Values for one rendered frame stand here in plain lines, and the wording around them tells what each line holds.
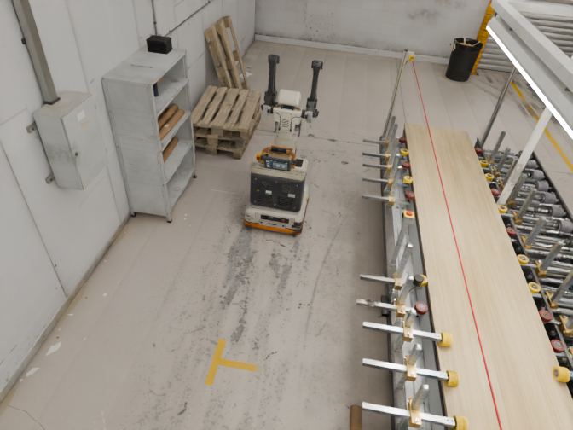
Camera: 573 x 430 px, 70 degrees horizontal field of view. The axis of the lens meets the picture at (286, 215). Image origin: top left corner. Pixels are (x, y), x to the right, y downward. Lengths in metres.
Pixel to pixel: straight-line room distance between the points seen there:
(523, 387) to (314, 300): 1.84
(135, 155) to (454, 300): 3.07
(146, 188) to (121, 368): 1.79
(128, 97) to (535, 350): 3.58
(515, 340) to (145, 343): 2.69
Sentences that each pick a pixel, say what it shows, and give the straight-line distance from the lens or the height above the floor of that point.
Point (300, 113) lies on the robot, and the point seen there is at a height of 1.23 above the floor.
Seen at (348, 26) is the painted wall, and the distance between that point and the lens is 9.84.
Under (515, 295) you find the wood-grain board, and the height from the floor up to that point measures 0.90.
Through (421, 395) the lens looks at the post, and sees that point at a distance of 2.28.
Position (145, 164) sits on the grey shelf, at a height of 0.72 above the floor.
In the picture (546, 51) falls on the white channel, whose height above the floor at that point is 2.45.
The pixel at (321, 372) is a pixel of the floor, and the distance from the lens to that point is 3.49.
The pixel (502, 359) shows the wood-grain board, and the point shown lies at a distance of 2.87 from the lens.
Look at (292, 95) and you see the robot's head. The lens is 4.11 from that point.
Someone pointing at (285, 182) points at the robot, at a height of 0.65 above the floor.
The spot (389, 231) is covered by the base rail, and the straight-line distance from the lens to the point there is 3.65.
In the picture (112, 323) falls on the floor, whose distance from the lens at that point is 3.85.
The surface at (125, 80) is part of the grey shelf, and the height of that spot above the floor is 1.55.
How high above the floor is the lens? 3.01
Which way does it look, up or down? 40 degrees down
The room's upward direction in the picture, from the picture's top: 5 degrees clockwise
